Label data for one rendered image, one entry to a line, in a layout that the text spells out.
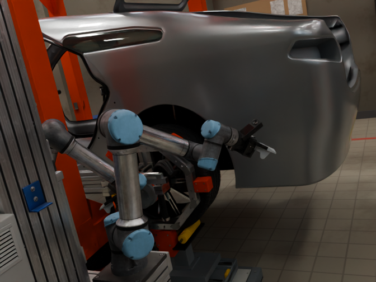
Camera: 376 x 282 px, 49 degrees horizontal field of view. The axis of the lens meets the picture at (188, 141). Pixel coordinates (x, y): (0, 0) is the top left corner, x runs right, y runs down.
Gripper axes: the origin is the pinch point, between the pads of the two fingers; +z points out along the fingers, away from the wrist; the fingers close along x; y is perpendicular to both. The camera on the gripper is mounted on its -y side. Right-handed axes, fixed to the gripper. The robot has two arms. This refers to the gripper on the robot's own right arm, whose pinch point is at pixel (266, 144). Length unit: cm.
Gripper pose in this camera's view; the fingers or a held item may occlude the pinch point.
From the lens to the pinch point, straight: 184.8
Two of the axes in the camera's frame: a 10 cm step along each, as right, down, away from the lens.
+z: 7.5, 2.4, 6.1
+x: 4.9, 4.1, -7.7
